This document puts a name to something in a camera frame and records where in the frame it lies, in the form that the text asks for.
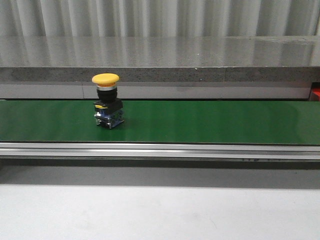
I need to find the green conveyor belt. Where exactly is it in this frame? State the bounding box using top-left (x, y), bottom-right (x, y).
top-left (0, 100), bottom-right (320, 145)

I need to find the yellow mushroom push button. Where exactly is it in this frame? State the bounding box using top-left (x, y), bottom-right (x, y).
top-left (92, 73), bottom-right (124, 129)

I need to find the grey stone counter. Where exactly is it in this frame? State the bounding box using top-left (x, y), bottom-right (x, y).
top-left (0, 36), bottom-right (320, 100)

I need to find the red object at right edge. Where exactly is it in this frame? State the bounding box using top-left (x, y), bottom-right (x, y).
top-left (309, 87), bottom-right (320, 102)

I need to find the grey pleated curtain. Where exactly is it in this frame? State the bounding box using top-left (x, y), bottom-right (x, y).
top-left (0, 0), bottom-right (320, 37)

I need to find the aluminium conveyor side rail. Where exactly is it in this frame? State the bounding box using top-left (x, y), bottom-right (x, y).
top-left (0, 142), bottom-right (320, 162)

